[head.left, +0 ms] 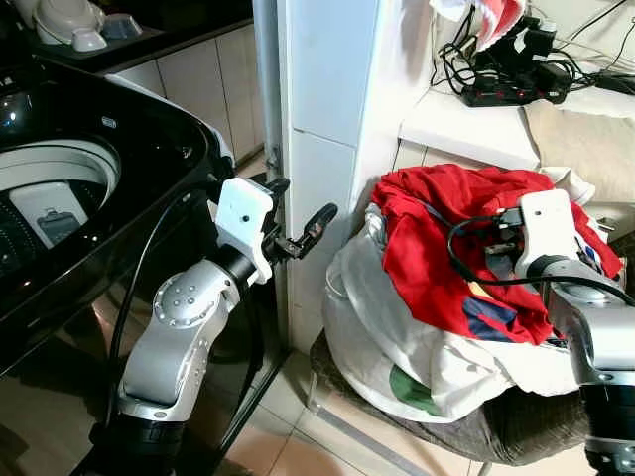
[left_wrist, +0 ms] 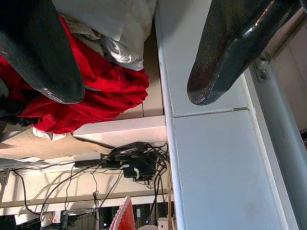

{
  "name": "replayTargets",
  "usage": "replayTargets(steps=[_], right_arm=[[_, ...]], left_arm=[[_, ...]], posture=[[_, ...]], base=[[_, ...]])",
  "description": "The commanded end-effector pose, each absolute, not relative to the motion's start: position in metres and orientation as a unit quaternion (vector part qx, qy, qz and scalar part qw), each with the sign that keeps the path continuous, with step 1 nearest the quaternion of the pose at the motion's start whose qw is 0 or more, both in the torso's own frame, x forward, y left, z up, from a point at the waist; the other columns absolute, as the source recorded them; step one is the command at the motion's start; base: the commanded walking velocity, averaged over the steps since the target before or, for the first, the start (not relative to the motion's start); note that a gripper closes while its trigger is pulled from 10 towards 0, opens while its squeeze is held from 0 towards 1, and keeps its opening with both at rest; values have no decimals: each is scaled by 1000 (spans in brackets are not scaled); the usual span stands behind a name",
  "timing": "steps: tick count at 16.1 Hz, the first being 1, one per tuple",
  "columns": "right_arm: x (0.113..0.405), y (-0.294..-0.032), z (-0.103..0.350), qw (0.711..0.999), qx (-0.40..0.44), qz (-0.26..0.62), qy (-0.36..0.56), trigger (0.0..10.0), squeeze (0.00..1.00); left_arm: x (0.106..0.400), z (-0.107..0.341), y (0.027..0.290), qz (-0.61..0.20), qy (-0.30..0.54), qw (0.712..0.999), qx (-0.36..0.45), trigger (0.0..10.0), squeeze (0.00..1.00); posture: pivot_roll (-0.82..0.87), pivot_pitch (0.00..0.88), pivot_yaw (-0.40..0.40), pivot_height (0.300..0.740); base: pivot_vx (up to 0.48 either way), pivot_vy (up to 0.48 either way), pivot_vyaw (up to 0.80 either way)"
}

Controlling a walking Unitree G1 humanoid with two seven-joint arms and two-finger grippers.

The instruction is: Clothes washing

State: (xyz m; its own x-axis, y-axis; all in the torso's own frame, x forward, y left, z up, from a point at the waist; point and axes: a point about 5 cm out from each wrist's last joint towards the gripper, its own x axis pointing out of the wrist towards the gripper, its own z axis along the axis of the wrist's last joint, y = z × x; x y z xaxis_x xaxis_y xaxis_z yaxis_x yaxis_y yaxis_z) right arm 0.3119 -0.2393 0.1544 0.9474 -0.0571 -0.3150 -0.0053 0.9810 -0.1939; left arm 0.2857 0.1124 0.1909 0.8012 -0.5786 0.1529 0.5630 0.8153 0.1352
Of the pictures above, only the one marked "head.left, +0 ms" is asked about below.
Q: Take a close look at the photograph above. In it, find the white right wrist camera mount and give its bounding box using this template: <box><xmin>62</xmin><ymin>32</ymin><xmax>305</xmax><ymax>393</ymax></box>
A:
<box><xmin>514</xmin><ymin>189</ymin><xmax>584</xmax><ymax>281</ymax></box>

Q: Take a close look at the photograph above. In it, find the black top-load washing machine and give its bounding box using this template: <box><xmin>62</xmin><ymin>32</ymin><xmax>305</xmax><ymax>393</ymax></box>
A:
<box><xmin>0</xmin><ymin>50</ymin><xmax>291</xmax><ymax>476</ymax></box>

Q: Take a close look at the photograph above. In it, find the brown-grey cushioned stool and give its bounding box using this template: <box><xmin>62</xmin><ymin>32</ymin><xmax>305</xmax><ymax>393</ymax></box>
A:
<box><xmin>306</xmin><ymin>329</ymin><xmax>598</xmax><ymax>469</ymax></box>

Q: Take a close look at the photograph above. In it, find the grey-blue bowl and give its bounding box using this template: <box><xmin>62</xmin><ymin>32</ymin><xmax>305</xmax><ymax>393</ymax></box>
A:
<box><xmin>99</xmin><ymin>11</ymin><xmax>146</xmax><ymax>42</ymax></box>

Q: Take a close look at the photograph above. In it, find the silver metal door frame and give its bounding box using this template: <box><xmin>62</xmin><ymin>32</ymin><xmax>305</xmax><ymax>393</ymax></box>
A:
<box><xmin>251</xmin><ymin>0</ymin><xmax>291</xmax><ymax>350</ymax></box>

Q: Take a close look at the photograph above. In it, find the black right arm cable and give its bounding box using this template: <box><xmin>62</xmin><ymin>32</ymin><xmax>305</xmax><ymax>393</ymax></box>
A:
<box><xmin>445</xmin><ymin>212</ymin><xmax>635</xmax><ymax>310</ymax></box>

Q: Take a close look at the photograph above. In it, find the black charger block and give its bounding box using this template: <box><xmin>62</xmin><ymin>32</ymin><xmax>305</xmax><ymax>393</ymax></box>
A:
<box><xmin>518</xmin><ymin>16</ymin><xmax>559</xmax><ymax>64</ymax></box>

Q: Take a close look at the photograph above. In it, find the beige folded towel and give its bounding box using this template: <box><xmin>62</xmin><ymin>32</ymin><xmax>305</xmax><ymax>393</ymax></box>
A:
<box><xmin>522</xmin><ymin>97</ymin><xmax>635</xmax><ymax>207</ymax></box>

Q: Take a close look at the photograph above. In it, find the red and white cloth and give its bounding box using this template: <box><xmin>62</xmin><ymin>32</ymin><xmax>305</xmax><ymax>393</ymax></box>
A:
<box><xmin>431</xmin><ymin>0</ymin><xmax>529</xmax><ymax>53</ymax></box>

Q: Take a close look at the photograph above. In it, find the red garment with blue patches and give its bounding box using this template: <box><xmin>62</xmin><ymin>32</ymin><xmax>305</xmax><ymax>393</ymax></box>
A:
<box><xmin>368</xmin><ymin>163</ymin><xmax>625</xmax><ymax>347</ymax></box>

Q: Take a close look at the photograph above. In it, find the black power strip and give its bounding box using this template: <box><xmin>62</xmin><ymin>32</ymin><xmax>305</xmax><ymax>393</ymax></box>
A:
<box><xmin>460</xmin><ymin>77</ymin><xmax>573</xmax><ymax>109</ymax></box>

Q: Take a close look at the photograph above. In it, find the white cabinet with dark top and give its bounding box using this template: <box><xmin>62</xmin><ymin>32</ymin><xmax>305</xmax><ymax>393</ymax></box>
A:
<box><xmin>30</xmin><ymin>0</ymin><xmax>269</xmax><ymax>170</ymax></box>

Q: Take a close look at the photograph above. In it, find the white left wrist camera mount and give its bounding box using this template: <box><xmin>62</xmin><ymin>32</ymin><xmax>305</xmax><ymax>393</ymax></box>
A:
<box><xmin>212</xmin><ymin>178</ymin><xmax>278</xmax><ymax>286</ymax></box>

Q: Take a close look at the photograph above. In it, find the white cloth with green patch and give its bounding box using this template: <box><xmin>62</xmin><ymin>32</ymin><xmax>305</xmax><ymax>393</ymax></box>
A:
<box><xmin>320</xmin><ymin>210</ymin><xmax>588</xmax><ymax>425</ymax></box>

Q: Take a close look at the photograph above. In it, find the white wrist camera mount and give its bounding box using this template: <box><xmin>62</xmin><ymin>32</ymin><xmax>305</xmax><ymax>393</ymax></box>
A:
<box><xmin>212</xmin><ymin>178</ymin><xmax>278</xmax><ymax>286</ymax></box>
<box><xmin>514</xmin><ymin>189</ymin><xmax>584</xmax><ymax>281</ymax></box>

